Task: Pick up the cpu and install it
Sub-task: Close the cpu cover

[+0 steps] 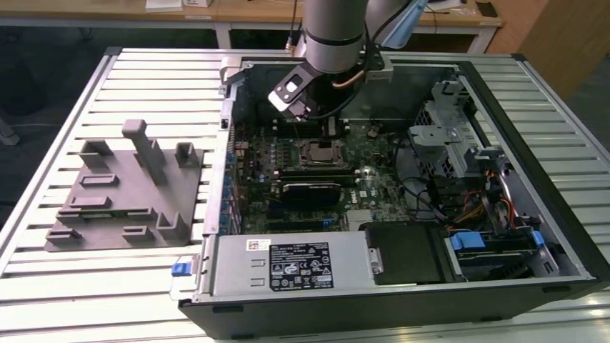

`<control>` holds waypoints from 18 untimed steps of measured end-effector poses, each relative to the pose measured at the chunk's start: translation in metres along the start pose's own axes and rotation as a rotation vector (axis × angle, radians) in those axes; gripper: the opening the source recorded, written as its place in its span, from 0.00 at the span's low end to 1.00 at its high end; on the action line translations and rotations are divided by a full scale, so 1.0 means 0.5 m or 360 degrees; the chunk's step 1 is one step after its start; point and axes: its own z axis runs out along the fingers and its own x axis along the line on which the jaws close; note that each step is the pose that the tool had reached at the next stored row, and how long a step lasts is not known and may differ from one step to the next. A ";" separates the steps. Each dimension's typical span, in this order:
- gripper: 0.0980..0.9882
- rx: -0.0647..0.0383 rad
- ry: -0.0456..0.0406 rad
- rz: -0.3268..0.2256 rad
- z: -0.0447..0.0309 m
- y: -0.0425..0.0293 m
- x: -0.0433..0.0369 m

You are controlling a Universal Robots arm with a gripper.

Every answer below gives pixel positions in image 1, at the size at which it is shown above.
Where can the large white box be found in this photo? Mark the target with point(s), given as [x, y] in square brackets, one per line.
[164, 4]

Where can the black plastic cover box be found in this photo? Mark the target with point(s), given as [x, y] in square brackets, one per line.
[405, 253]

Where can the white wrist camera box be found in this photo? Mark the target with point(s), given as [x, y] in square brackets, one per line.
[292, 89]

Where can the wooden desk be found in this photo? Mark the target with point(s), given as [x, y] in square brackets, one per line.
[119, 16]

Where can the grey power supply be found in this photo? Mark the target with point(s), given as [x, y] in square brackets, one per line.
[229, 271]

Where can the grey parts rack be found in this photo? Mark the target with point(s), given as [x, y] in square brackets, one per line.
[134, 200]

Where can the silver metal drive cage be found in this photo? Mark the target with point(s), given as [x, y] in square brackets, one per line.
[444, 135]

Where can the silver chipset heatsink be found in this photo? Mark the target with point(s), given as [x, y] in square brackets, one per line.
[360, 216]

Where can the green motherboard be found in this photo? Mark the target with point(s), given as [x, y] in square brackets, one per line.
[386, 168]

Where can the black RAM slot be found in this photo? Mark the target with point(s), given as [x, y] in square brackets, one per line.
[305, 126]
[305, 121]
[314, 179]
[314, 172]
[305, 130]
[314, 176]
[350, 183]
[305, 134]

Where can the graphics card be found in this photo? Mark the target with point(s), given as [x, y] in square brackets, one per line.
[310, 194]

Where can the black expansion slot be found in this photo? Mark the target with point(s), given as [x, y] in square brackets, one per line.
[296, 225]

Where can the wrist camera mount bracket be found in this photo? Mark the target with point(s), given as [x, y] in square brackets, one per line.
[381, 66]

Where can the round coin battery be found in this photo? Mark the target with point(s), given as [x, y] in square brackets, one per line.
[374, 131]

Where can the hard disk in blue carrier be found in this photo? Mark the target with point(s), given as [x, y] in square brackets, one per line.
[469, 241]

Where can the small white box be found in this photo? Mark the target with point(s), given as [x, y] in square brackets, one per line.
[198, 3]

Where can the black power supply label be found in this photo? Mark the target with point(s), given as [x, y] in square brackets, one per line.
[301, 266]

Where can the CPU socket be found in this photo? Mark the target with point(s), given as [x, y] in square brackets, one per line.
[320, 165]

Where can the white barcode sticker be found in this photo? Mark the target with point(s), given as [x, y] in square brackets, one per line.
[258, 245]

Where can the blue case latch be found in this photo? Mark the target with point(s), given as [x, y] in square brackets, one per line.
[181, 269]

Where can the grey stand leg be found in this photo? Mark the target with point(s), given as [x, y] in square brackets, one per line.
[7, 134]

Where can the silver CPU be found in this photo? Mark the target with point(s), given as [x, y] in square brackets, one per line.
[321, 154]

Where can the wooden cabinet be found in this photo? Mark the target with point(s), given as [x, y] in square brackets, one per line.
[563, 43]

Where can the green RAM stick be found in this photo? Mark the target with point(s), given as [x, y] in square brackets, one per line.
[102, 213]

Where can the black PC case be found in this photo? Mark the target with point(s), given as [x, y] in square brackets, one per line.
[334, 314]

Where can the black phone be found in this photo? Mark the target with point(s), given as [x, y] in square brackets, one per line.
[488, 9]

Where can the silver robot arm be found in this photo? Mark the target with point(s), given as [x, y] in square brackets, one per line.
[334, 32]

